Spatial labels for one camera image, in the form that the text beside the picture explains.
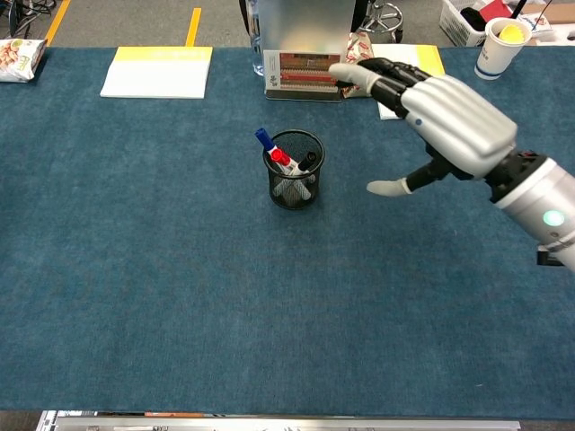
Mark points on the chrome stool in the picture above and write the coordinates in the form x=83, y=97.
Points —
x=386, y=20

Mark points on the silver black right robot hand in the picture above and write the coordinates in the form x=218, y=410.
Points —
x=462, y=125

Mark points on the aluminium rail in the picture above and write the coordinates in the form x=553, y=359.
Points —
x=287, y=424

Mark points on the white blue paper cup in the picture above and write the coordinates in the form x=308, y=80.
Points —
x=494, y=58

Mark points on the white chips bag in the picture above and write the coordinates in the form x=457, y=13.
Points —
x=15, y=60

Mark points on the gold red snack pack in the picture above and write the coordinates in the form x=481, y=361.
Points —
x=359, y=47

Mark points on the yellow white Lexicon book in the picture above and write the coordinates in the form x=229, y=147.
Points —
x=431, y=58

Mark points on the red cap marker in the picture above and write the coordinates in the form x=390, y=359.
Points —
x=280, y=156

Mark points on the yellow ball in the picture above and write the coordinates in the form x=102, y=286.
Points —
x=512, y=32

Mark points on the black cap marker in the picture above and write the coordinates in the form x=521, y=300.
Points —
x=307, y=161

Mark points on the plain yellow white book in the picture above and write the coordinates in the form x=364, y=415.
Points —
x=157, y=76

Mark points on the blue-capped marker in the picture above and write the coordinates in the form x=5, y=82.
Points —
x=262, y=137

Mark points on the blue felt table mat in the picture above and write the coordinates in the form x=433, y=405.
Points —
x=179, y=314

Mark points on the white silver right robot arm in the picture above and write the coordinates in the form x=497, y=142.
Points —
x=534, y=197

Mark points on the silver metal stand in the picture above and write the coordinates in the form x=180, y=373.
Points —
x=305, y=24

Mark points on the person in black trousers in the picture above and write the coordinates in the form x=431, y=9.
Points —
x=360, y=13

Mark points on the white plastic basket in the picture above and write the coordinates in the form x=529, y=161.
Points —
x=453, y=24

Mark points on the printed red brown card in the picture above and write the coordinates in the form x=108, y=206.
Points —
x=296, y=72

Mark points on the black mesh pen cup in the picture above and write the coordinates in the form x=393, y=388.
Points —
x=294, y=202

